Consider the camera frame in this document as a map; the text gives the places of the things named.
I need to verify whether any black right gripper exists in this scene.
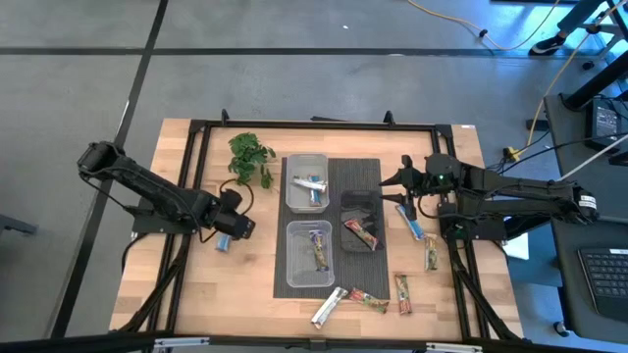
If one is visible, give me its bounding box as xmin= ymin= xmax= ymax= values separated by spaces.
xmin=378 ymin=154 xmax=429 ymax=223

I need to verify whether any red green granola bar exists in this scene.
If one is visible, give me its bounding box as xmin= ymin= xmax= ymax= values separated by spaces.
xmin=347 ymin=287 xmax=391 ymax=315
xmin=343 ymin=218 xmax=380 ymax=252
xmin=393 ymin=274 xmax=414 ymax=316

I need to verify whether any green yellow snack packet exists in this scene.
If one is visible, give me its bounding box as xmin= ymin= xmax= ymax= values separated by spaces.
xmin=424 ymin=232 xmax=440 ymax=273

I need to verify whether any green purple granola bar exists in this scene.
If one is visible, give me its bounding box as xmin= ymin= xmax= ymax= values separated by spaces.
xmin=308 ymin=229 xmax=331 ymax=273

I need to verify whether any white silver backed granola bar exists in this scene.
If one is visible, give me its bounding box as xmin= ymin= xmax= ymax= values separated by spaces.
xmin=310 ymin=286 xmax=349 ymax=330

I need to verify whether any smoky grey plastic bin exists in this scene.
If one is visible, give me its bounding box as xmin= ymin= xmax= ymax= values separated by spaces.
xmin=339 ymin=189 xmax=387 ymax=254

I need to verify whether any dark grey woven placemat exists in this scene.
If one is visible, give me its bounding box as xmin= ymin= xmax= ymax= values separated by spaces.
xmin=273 ymin=157 xmax=392 ymax=301

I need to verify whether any green artificial plant sprig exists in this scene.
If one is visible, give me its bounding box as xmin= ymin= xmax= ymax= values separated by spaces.
xmin=227 ymin=131 xmax=278 ymax=190

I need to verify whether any clear plastic bin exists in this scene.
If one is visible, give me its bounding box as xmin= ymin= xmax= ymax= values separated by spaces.
xmin=285 ymin=153 xmax=331 ymax=215
xmin=286 ymin=220 xmax=336 ymax=289

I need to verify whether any white paper sheet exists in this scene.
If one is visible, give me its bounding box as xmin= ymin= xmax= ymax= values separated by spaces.
xmin=502 ymin=233 xmax=530 ymax=261

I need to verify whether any dark grey desk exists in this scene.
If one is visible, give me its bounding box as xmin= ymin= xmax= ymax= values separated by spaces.
xmin=543 ymin=92 xmax=628 ymax=344

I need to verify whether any person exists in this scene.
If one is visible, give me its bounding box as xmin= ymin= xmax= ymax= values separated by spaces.
xmin=528 ymin=0 xmax=614 ymax=57

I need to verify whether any black electronic device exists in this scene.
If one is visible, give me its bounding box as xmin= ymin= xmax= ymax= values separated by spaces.
xmin=584 ymin=96 xmax=628 ymax=154

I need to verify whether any black equipment stand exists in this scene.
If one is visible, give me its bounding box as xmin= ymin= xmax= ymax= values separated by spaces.
xmin=560 ymin=48 xmax=628 ymax=112

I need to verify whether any grey furniture base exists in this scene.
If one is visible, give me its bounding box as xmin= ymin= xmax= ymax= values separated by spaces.
xmin=0 ymin=213 xmax=39 ymax=237

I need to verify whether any black keyboard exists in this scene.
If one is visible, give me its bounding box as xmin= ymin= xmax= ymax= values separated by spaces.
xmin=577 ymin=247 xmax=628 ymax=324

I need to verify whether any black aluminium table frame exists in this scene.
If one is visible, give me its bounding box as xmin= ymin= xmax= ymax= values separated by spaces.
xmin=0 ymin=108 xmax=628 ymax=353

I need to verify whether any yellow extension cable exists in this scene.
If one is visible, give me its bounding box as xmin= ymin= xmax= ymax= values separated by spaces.
xmin=504 ymin=0 xmax=619 ymax=163

